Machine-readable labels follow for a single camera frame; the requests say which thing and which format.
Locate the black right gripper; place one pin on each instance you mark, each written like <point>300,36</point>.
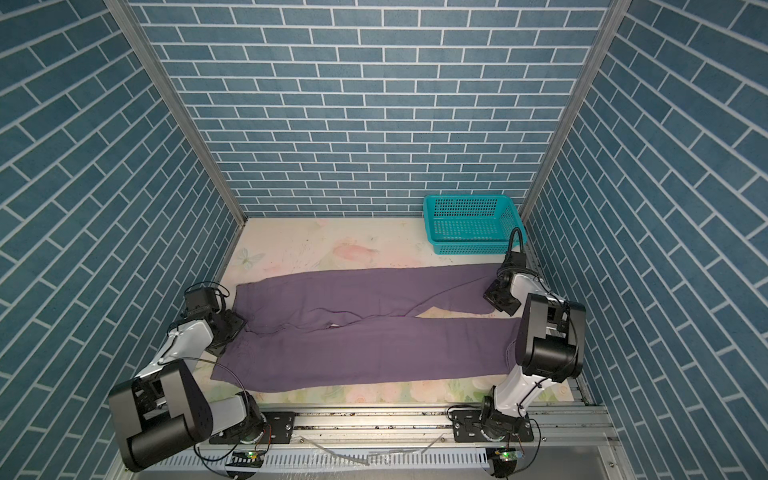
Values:
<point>491,295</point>

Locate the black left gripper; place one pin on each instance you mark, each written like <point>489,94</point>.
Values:
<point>235,321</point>

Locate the purple trousers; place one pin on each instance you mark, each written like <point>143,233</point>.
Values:
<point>345,327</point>

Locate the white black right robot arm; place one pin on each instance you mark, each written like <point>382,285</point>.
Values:
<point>549,348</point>

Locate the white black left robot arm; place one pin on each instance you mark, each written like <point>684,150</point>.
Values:
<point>162,410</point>

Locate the teal plastic basket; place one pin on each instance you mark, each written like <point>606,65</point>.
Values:
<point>471,224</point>

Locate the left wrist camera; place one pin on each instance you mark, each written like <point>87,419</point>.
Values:
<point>201,301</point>

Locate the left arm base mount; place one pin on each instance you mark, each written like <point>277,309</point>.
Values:
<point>274,427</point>

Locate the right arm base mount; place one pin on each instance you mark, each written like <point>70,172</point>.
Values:
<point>471,425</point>

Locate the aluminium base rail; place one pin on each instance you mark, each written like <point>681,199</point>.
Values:
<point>569,441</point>

